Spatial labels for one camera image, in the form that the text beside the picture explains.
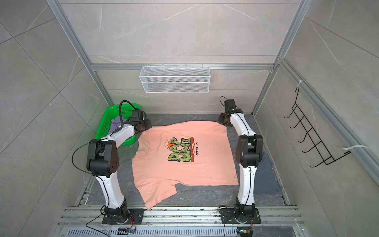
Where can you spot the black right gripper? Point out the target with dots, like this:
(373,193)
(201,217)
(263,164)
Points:
(221,120)

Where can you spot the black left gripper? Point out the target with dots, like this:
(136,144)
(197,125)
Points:
(148,125)

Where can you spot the pink graphic t-shirt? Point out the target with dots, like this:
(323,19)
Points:
(193,153)

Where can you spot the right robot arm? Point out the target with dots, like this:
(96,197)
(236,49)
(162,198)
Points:
(248,156)

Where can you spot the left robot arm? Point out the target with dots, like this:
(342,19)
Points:
(103,163)

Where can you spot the purple t-shirt in basket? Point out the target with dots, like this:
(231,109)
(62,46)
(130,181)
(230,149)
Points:
(115,125)

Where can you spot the green plastic laundry basket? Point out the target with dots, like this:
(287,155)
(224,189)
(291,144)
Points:
(110,120)

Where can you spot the folded blue-grey t-shirt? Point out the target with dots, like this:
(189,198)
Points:
(265,179)

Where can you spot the white wire mesh basket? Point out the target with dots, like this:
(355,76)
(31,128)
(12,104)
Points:
(175,79)

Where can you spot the black wire hook rack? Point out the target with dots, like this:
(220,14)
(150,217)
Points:
(323,154)

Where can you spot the aluminium frame profile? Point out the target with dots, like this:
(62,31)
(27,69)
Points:
(368,160)

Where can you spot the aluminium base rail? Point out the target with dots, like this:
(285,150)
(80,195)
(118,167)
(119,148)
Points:
(202,221)

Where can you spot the white cable tie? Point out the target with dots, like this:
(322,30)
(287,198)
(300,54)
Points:
(355,146)

